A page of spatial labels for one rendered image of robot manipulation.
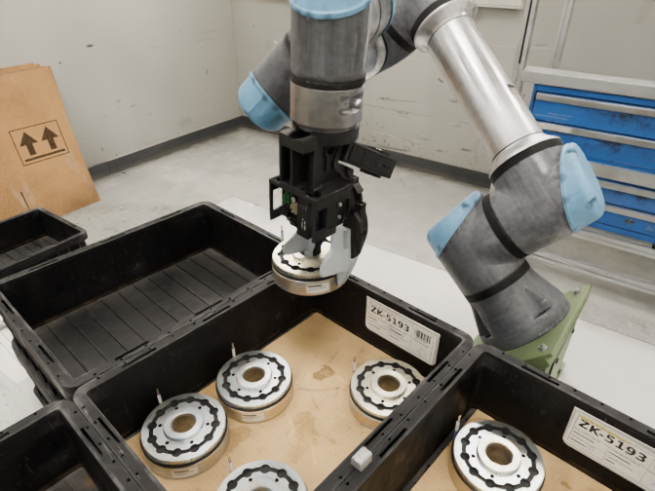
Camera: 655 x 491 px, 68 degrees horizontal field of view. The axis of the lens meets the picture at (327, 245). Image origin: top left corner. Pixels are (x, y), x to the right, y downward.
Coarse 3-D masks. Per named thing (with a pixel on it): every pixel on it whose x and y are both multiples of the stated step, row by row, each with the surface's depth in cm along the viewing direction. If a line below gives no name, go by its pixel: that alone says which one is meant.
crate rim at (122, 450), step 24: (264, 288) 72; (216, 312) 67; (408, 312) 67; (168, 336) 63; (456, 336) 63; (144, 360) 60; (456, 360) 59; (96, 384) 56; (432, 384) 56; (96, 408) 53; (408, 408) 53; (96, 432) 51; (384, 432) 50; (120, 456) 48; (144, 480) 46; (336, 480) 46
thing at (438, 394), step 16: (480, 352) 60; (496, 352) 60; (464, 368) 58; (512, 368) 59; (528, 368) 58; (448, 384) 58; (544, 384) 57; (560, 384) 56; (432, 400) 54; (576, 400) 54; (592, 400) 54; (416, 416) 52; (608, 416) 52; (624, 416) 52; (400, 432) 50; (640, 432) 51; (384, 448) 49; (368, 464) 47; (352, 480) 46
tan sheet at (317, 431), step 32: (320, 320) 81; (288, 352) 74; (320, 352) 74; (352, 352) 74; (320, 384) 69; (288, 416) 64; (320, 416) 64; (352, 416) 64; (256, 448) 60; (288, 448) 60; (320, 448) 60; (352, 448) 60; (160, 480) 57; (192, 480) 57; (320, 480) 57
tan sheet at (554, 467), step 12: (468, 420) 64; (480, 420) 64; (492, 420) 64; (444, 456) 59; (552, 456) 59; (432, 468) 58; (444, 468) 58; (552, 468) 58; (564, 468) 58; (420, 480) 57; (432, 480) 57; (444, 480) 57; (552, 480) 57; (564, 480) 57; (576, 480) 57; (588, 480) 57
